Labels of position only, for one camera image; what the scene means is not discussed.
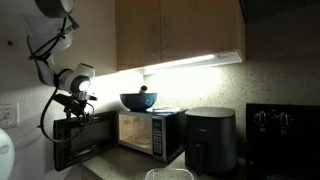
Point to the black electric stove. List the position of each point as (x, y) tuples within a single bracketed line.
[(282, 142)]

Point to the clear plastic container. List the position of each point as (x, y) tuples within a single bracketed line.
[(169, 174)]

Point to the black microwave door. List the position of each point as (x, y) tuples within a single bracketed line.
[(100, 134)]

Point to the white wall switch plate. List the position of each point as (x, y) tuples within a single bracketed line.
[(9, 115)]

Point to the wooden upper cabinet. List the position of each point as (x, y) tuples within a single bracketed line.
[(158, 32)]

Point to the utensil handle in bowl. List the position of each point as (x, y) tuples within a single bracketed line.
[(143, 89)]

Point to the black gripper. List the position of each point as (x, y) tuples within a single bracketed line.
[(78, 109)]

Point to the blue bowl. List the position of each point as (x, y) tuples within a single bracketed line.
[(138, 101)]

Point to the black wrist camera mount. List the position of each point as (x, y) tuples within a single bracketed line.
[(67, 100)]

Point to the black air fryer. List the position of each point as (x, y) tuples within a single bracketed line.
[(210, 140)]

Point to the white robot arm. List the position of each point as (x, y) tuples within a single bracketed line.
[(50, 27)]

